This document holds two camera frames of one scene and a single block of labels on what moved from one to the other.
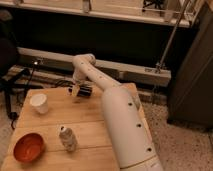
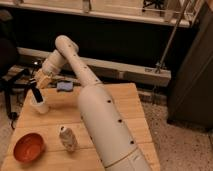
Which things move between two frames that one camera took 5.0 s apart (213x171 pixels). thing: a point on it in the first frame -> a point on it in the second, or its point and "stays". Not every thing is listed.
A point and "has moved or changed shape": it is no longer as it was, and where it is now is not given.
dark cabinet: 190,91 stays
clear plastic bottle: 68,139 stays
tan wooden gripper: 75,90 -> 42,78
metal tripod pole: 160,64 stays
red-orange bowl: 28,147 stays
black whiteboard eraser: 84,91 has moved or changed shape
